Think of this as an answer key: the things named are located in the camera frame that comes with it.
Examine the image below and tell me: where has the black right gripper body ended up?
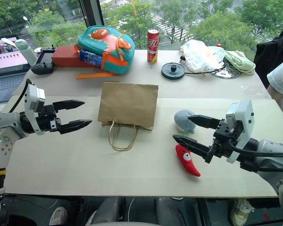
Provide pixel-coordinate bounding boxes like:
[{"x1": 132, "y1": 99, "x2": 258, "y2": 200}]
[{"x1": 204, "y1": 119, "x2": 239, "y2": 163}]

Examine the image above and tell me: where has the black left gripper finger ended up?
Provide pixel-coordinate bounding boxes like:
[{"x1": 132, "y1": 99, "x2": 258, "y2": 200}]
[
  {"x1": 58, "y1": 119, "x2": 93, "y2": 135},
  {"x1": 52, "y1": 99, "x2": 85, "y2": 113}
]

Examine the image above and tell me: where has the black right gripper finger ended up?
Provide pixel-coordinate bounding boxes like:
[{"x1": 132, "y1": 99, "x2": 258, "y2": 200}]
[
  {"x1": 188, "y1": 114, "x2": 222, "y2": 130},
  {"x1": 172, "y1": 134, "x2": 214, "y2": 162}
]

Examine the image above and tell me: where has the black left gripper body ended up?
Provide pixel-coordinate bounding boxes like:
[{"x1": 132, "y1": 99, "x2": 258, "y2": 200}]
[{"x1": 36, "y1": 104, "x2": 62, "y2": 132}]

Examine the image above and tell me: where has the red plush toy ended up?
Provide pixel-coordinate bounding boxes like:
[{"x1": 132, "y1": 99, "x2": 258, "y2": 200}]
[{"x1": 175, "y1": 144, "x2": 201, "y2": 178}]

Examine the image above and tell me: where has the blue-grey plush toy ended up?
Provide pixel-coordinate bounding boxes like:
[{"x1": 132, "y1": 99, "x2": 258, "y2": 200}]
[{"x1": 174, "y1": 109, "x2": 197, "y2": 134}]

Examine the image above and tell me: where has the brown paper bag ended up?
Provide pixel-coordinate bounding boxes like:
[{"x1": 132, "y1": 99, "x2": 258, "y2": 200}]
[{"x1": 97, "y1": 81, "x2": 159, "y2": 152}]

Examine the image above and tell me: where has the white plastic bag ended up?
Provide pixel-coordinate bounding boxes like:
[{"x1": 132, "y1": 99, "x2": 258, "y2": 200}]
[{"x1": 179, "y1": 39, "x2": 227, "y2": 73}]

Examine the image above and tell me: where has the green cloth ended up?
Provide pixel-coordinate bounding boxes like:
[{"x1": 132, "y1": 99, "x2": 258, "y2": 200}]
[{"x1": 223, "y1": 49, "x2": 256, "y2": 76}]

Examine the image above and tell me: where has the red rectangular box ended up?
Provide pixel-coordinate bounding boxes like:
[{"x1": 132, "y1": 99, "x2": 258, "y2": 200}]
[{"x1": 51, "y1": 45, "x2": 98, "y2": 68}]

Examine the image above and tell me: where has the black handheld controller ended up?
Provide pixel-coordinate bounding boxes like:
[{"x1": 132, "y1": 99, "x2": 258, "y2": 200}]
[{"x1": 30, "y1": 45, "x2": 57, "y2": 76}]

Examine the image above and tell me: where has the round metal tray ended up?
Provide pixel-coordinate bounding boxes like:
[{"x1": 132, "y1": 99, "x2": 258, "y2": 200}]
[{"x1": 208, "y1": 58, "x2": 242, "y2": 80}]

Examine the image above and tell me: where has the black round kettle base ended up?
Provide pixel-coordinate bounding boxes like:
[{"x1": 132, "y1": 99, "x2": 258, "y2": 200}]
[{"x1": 161, "y1": 62, "x2": 186, "y2": 81}]

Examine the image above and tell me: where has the grey laptop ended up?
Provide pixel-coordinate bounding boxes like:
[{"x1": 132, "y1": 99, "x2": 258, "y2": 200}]
[{"x1": 0, "y1": 34, "x2": 32, "y2": 105}]

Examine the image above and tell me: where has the pale green water bottle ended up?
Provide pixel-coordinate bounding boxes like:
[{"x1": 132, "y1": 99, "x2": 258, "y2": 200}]
[{"x1": 14, "y1": 39, "x2": 39, "y2": 66}]

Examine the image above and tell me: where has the teal dinosaur backpack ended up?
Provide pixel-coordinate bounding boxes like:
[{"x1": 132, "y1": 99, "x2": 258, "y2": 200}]
[{"x1": 74, "y1": 24, "x2": 136, "y2": 80}]

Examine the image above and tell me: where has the white and green sneaker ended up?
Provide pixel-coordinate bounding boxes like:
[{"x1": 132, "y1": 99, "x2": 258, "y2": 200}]
[{"x1": 230, "y1": 198, "x2": 255, "y2": 226}]

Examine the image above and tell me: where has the person in white shirt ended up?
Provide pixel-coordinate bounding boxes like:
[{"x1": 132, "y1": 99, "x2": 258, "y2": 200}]
[{"x1": 266, "y1": 56, "x2": 283, "y2": 129}]

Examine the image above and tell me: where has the red cola can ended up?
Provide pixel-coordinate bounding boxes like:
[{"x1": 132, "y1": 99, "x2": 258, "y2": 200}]
[{"x1": 147, "y1": 28, "x2": 160, "y2": 63}]

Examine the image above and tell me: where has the black jacket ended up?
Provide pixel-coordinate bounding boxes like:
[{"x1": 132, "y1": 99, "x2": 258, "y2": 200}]
[{"x1": 253, "y1": 30, "x2": 283, "y2": 88}]

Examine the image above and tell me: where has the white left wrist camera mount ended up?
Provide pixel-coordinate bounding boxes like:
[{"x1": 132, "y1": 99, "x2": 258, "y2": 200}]
[{"x1": 24, "y1": 83, "x2": 46, "y2": 136}]

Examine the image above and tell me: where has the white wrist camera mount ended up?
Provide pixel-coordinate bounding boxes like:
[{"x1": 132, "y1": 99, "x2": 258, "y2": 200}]
[
  {"x1": 24, "y1": 83, "x2": 46, "y2": 136},
  {"x1": 225, "y1": 99, "x2": 255, "y2": 164}
]

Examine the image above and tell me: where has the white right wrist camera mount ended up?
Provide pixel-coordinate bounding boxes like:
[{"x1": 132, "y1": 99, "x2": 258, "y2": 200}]
[{"x1": 225, "y1": 99, "x2": 255, "y2": 164}]

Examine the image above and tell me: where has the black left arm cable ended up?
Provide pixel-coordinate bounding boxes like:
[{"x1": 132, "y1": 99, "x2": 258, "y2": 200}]
[{"x1": 8, "y1": 79, "x2": 33, "y2": 113}]

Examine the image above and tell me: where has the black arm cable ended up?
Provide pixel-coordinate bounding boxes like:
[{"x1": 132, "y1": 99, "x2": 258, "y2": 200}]
[
  {"x1": 228, "y1": 138, "x2": 283, "y2": 159},
  {"x1": 8, "y1": 79, "x2": 33, "y2": 113}
]

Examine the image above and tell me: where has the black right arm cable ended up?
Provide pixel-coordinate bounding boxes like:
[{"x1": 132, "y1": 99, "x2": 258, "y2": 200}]
[{"x1": 228, "y1": 138, "x2": 283, "y2": 159}]

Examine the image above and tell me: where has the black kettle base power cord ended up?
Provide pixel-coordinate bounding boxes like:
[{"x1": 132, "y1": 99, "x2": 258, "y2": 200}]
[{"x1": 179, "y1": 55, "x2": 227, "y2": 77}]

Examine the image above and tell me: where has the thin white cable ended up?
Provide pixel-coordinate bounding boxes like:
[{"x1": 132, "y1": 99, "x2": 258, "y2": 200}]
[{"x1": 128, "y1": 196, "x2": 136, "y2": 222}]

